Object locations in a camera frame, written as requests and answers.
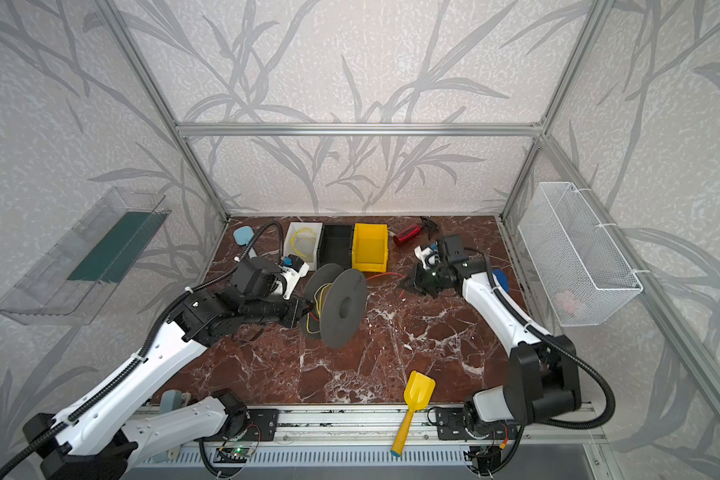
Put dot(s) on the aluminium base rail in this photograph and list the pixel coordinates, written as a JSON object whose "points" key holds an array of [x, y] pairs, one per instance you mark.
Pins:
{"points": [[362, 435]]}

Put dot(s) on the pink object in basket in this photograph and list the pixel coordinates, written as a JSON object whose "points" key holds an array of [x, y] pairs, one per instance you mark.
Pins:
{"points": [[568, 303]]}

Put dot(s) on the grey cable spool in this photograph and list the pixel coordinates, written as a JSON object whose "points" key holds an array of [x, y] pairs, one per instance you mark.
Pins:
{"points": [[339, 298]]}

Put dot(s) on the teal toy shovel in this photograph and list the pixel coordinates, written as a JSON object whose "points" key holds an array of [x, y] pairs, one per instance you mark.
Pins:
{"points": [[243, 235]]}

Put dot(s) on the white wire basket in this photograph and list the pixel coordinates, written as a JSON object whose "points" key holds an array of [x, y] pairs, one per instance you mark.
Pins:
{"points": [[572, 249]]}

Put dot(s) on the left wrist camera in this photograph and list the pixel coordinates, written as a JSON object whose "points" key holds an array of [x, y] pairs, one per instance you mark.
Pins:
{"points": [[293, 268]]}

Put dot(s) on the red black spray bottle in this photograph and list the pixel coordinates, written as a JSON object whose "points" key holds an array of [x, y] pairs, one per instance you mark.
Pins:
{"points": [[425, 224]]}

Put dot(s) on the yellow plastic bin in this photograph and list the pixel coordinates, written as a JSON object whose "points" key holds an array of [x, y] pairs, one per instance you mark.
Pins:
{"points": [[370, 247]]}

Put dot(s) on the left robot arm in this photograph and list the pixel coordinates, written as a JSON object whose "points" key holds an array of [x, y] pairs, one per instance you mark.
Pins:
{"points": [[96, 438]]}

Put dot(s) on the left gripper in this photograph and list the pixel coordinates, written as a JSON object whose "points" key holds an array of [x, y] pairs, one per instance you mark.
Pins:
{"points": [[299, 310]]}

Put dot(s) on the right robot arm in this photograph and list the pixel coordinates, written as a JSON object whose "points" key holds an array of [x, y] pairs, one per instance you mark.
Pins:
{"points": [[542, 379]]}

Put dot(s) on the clear plastic wall tray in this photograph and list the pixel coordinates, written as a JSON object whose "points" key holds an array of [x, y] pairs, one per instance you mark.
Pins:
{"points": [[71, 283]]}

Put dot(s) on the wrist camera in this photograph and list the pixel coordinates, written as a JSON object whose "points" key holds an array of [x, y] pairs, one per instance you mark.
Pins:
{"points": [[427, 255], [293, 268]]}

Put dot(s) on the white plastic bin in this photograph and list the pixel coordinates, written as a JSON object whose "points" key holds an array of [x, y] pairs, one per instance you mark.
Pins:
{"points": [[303, 239]]}

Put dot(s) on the yellow toy shovel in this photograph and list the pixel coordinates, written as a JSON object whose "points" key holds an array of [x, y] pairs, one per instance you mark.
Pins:
{"points": [[417, 395]]}

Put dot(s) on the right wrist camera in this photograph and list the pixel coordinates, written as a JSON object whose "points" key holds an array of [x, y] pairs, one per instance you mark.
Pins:
{"points": [[427, 255]]}

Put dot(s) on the black plastic bin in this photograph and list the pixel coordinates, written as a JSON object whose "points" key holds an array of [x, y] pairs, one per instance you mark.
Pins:
{"points": [[335, 245]]}

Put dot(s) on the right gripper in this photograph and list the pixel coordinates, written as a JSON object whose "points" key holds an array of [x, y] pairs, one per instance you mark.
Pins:
{"points": [[426, 282]]}

